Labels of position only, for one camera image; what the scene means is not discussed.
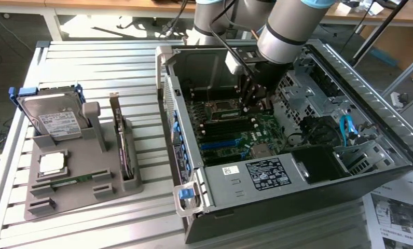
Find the black office chair base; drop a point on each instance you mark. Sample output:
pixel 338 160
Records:
pixel 136 22

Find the hard disk with blue carrier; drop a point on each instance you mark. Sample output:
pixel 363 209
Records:
pixel 51 116

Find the CPU socket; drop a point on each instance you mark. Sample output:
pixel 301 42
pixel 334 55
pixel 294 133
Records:
pixel 224 105

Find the black open PC case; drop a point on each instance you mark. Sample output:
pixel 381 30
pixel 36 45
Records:
pixel 297 202

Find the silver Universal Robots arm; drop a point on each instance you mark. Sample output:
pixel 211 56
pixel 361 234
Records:
pixel 279 39

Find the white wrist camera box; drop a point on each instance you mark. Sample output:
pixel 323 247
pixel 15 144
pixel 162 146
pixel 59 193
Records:
pixel 234 64

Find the black RAM slot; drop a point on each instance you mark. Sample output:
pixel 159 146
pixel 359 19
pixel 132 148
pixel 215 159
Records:
pixel 227 127

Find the black tripod pole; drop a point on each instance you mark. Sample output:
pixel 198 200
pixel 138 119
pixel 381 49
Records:
pixel 373 33

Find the white power strip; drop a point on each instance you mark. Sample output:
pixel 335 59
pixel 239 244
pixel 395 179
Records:
pixel 397 99

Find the grey parts rack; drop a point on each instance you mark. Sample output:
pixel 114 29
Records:
pixel 75 192

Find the green RAM stick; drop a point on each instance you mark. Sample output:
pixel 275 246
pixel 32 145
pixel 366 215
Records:
pixel 224 115
pixel 71 180

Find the metal disk bay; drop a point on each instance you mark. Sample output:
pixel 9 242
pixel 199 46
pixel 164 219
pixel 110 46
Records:
pixel 365 158

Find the silver CPU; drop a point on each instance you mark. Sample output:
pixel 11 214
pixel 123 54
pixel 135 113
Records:
pixel 52 164

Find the blue expansion slot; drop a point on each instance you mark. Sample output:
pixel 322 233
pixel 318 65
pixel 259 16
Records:
pixel 216 144

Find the grey power supply unit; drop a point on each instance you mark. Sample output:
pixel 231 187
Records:
pixel 262 179

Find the printed paper sheet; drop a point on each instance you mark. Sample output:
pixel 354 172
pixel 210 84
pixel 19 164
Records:
pixel 397 215

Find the wooden desk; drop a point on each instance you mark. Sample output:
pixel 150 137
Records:
pixel 123 6

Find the graphics card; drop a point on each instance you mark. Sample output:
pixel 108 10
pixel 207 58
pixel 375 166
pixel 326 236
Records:
pixel 122 135

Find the green motherboard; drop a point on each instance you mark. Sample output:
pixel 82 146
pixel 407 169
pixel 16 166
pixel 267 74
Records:
pixel 251 137

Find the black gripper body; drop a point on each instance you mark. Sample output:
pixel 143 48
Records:
pixel 268 74

